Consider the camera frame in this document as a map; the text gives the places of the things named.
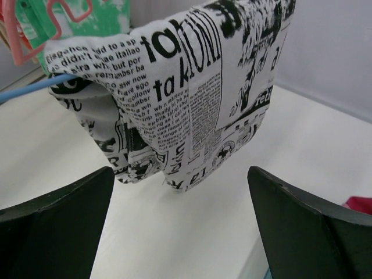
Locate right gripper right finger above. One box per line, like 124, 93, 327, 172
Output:
247, 166, 371, 278

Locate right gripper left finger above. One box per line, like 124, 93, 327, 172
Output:
1, 167, 114, 278

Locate blue wire hanger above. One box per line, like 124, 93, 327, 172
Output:
1, 74, 76, 104

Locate newspaper print trousers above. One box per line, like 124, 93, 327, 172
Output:
44, 1, 296, 191

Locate teal plastic basket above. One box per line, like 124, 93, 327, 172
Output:
263, 269, 272, 279

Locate pink camouflage garment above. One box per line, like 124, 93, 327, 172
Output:
342, 196, 372, 215

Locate green patterned garment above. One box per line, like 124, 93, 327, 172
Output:
15, 0, 130, 48

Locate pink wire hanger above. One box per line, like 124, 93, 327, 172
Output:
2, 1, 93, 66

